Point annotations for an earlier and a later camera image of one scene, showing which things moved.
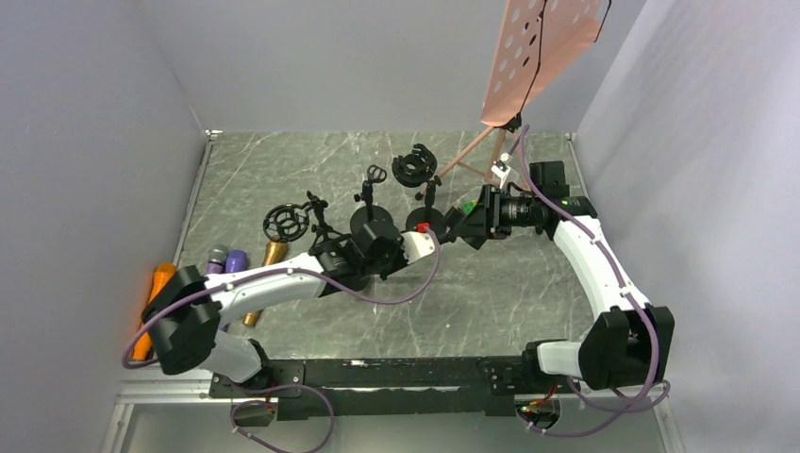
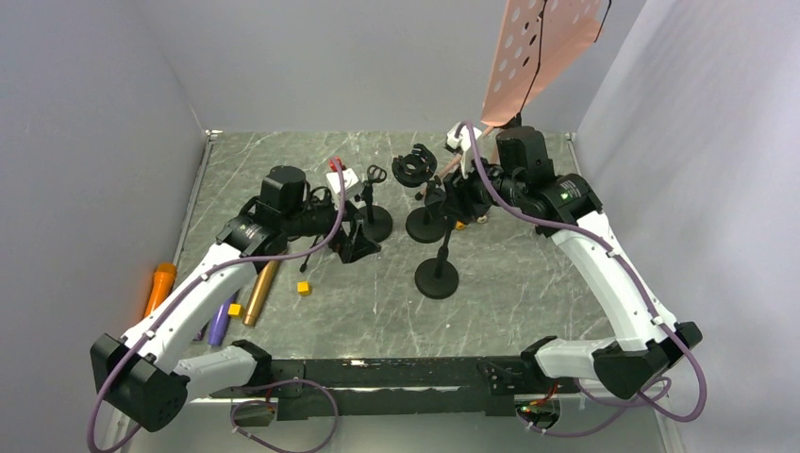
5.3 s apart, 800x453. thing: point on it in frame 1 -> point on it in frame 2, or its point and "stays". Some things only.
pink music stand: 539,40 stays
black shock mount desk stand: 421,164 stays
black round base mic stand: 369,212 stays
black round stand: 369,214 -> 439,278
